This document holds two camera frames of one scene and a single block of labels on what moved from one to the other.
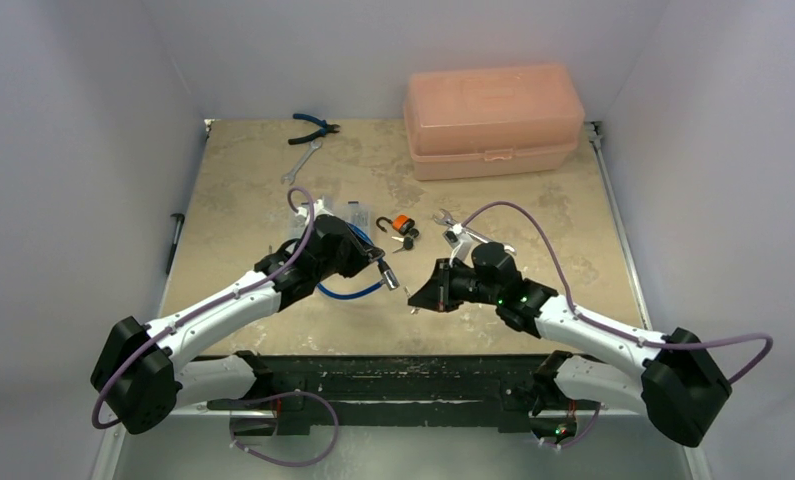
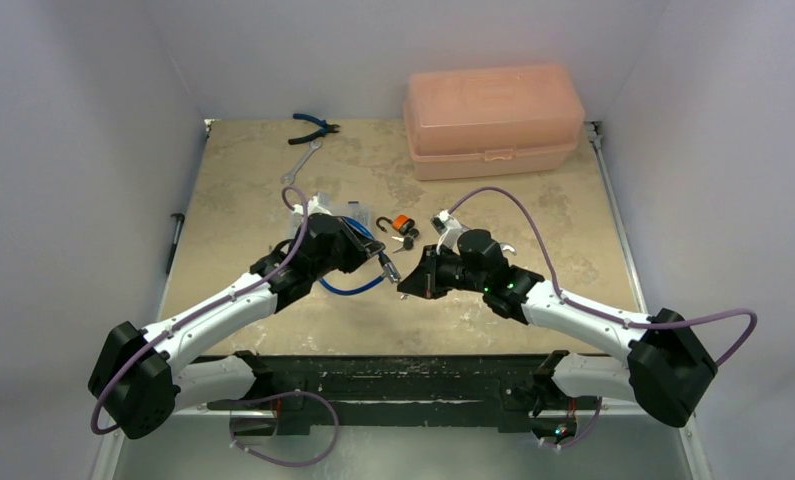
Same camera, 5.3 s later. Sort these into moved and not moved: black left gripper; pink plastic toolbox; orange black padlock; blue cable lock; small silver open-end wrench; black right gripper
Moved: blue cable lock; black right gripper
Not moved: small silver open-end wrench; orange black padlock; pink plastic toolbox; black left gripper
